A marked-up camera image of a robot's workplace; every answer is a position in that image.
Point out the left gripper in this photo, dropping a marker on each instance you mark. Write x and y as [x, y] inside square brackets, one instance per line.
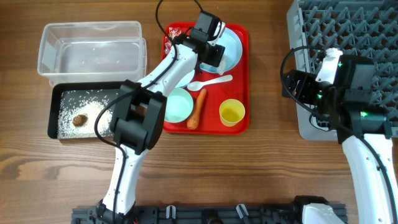
[216, 56]

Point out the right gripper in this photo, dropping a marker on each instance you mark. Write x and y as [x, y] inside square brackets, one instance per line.
[306, 81]

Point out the red candy wrapper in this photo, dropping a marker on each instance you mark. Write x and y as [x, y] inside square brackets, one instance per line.
[173, 32]

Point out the mint green bowl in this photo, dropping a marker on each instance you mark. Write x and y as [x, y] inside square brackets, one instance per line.
[179, 106]

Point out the yellow plastic cup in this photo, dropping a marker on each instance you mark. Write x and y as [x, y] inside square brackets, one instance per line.
[232, 111]

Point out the white rice grains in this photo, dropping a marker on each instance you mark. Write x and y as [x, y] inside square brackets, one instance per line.
[79, 110]

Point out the brown food scrap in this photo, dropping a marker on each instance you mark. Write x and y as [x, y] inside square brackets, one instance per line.
[79, 120]

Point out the white tissue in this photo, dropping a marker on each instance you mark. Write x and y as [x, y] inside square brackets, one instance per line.
[221, 67]

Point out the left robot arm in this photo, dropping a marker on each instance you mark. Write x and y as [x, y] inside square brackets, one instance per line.
[139, 112]

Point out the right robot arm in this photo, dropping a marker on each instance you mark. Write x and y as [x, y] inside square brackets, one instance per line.
[362, 129]

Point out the grey dishwasher rack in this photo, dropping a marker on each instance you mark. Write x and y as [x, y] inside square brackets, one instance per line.
[361, 28]

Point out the large light blue plate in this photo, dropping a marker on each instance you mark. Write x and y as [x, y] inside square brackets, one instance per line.
[232, 53]

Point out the light blue bowl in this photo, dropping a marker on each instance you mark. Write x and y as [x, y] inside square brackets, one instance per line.
[186, 80]

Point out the white plastic spoon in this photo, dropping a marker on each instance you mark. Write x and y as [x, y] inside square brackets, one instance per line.
[196, 86]

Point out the red serving tray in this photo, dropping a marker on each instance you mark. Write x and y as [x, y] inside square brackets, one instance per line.
[237, 88]

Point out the orange carrot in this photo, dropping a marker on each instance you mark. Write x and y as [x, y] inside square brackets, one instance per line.
[194, 120]

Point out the clear plastic bin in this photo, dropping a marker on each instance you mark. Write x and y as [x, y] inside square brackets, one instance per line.
[81, 52]

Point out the black rectangular tray bin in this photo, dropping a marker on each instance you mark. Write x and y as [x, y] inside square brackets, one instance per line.
[57, 91]

